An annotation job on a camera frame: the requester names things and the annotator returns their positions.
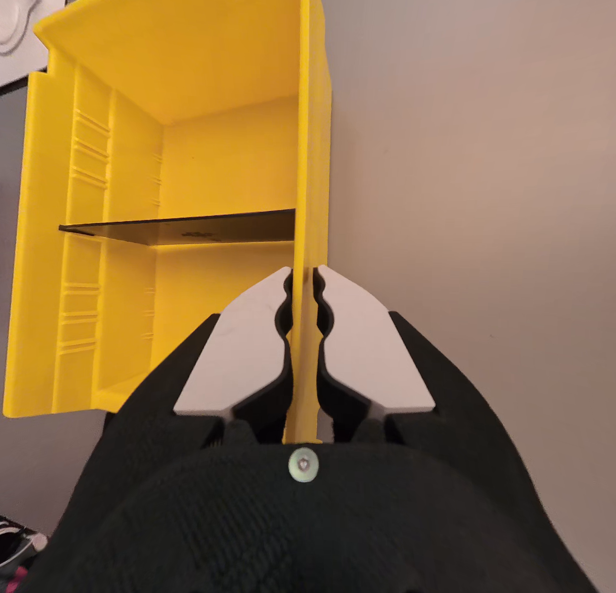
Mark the wooden instruction board with stand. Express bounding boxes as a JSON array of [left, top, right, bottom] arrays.
[[0, 0, 69, 89]]

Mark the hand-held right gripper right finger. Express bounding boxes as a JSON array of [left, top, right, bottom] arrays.
[[313, 265, 437, 415]]

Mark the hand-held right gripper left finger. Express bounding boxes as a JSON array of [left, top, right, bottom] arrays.
[[173, 266, 295, 419]]

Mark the colourful printed clothing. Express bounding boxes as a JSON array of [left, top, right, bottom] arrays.
[[0, 515, 50, 585]]

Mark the yellow plastic bin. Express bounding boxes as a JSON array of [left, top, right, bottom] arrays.
[[2, 0, 334, 445]]

